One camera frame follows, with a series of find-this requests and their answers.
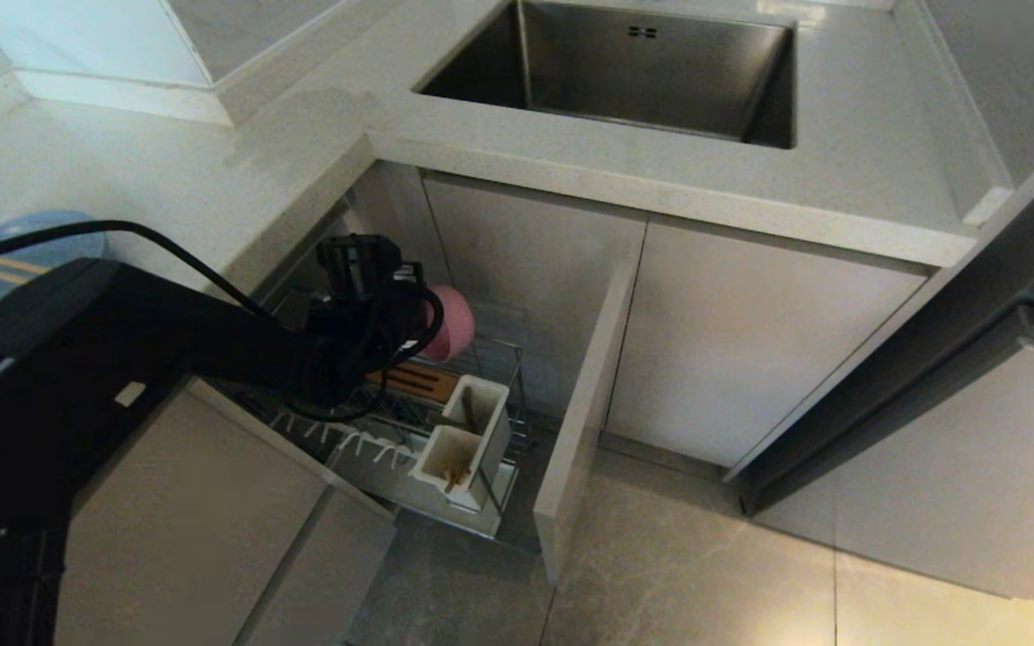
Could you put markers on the blue round plate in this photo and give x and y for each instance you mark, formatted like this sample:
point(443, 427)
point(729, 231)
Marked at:
point(32, 235)

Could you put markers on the stainless steel sink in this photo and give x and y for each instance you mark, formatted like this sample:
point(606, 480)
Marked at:
point(652, 81)

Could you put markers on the wide beige cabinet door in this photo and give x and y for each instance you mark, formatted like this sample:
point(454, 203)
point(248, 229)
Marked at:
point(750, 350)

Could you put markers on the large beige drawer front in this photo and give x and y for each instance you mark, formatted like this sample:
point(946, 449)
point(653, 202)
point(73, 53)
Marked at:
point(194, 538)

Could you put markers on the narrow beige cabinet door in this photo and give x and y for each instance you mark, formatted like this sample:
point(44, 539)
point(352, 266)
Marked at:
point(553, 251)

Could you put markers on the white drip tray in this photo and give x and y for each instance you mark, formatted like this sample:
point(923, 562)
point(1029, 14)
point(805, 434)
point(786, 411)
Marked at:
point(391, 484)

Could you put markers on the pink speckled bowl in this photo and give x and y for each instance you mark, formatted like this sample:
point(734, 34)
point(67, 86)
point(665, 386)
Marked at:
point(456, 323)

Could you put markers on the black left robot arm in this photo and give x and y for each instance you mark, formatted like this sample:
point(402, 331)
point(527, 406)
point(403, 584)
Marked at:
point(122, 359)

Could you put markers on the beige pull-out cabinet front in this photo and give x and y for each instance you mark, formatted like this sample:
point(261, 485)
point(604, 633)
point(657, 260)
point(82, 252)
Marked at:
point(584, 422)

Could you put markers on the white two-compartment cutlery holder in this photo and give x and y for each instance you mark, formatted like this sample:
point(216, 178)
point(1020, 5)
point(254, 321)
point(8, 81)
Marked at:
point(472, 440)

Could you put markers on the small beige drawer front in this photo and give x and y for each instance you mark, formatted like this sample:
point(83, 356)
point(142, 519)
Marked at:
point(319, 583)

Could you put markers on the dark grey door frame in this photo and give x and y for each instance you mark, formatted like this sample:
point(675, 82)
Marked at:
point(930, 359)

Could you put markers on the white appliance front panel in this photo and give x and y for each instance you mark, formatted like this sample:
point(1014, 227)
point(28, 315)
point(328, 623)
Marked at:
point(975, 475)

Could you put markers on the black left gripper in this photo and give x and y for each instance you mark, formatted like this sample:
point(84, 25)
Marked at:
point(373, 327)

